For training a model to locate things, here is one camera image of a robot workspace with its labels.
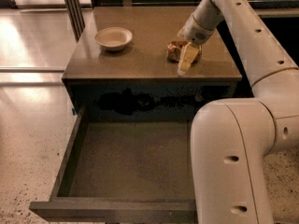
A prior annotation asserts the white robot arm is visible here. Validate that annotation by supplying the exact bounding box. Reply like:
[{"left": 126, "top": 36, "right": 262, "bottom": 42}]
[{"left": 179, "top": 0, "right": 299, "bottom": 224}]

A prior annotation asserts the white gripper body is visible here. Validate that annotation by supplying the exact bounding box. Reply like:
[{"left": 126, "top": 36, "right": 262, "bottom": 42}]
[{"left": 182, "top": 15, "right": 214, "bottom": 45}]

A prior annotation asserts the white paper bowl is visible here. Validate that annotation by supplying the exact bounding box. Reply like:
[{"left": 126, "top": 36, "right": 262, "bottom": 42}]
[{"left": 94, "top": 27, "right": 133, "bottom": 51}]

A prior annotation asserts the brown wooden cabinet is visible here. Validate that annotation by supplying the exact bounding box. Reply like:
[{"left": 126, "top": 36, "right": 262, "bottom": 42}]
[{"left": 62, "top": 7, "right": 241, "bottom": 119}]

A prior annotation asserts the open top drawer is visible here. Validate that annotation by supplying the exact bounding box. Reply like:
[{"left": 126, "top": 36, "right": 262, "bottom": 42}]
[{"left": 29, "top": 107, "right": 197, "bottom": 224}]

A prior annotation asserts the crushed orange can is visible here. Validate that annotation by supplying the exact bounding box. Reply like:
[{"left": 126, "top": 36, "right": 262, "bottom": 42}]
[{"left": 166, "top": 40, "right": 203, "bottom": 63}]

